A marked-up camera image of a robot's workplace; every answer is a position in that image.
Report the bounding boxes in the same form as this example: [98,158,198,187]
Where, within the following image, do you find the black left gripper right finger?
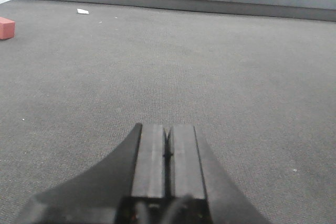
[166,125,270,223]

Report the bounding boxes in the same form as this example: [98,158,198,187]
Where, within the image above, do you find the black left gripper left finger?
[14,123,165,223]

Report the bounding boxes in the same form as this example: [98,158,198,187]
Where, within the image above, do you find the white paper scrap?
[77,8,90,15]

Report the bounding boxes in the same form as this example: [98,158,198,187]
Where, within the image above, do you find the red foam block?
[0,17,15,40]

